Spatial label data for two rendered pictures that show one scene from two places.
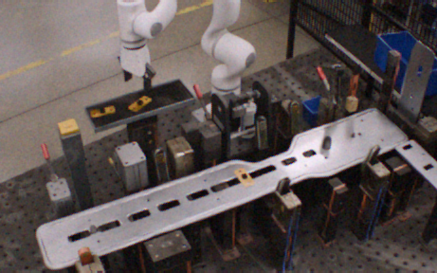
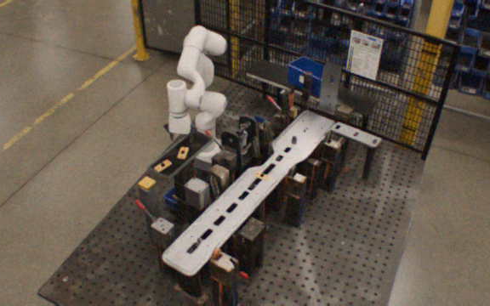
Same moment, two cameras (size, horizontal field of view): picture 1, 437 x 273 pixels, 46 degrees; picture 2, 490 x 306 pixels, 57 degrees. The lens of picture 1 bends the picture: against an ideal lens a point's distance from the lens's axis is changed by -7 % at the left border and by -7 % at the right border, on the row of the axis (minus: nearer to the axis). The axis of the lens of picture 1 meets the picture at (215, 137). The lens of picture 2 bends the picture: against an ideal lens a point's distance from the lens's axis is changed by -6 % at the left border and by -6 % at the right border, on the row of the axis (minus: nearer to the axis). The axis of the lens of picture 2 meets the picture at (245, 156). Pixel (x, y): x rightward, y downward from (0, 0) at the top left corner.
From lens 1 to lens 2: 100 cm
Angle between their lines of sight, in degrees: 22
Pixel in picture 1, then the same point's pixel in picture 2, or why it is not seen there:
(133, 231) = (224, 230)
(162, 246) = (250, 230)
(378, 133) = (316, 124)
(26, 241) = (126, 279)
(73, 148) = (153, 196)
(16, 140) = (11, 228)
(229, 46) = (211, 99)
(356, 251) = (331, 199)
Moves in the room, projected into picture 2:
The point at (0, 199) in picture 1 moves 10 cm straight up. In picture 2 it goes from (82, 261) to (78, 249)
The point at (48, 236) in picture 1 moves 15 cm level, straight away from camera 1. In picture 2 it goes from (173, 257) to (148, 242)
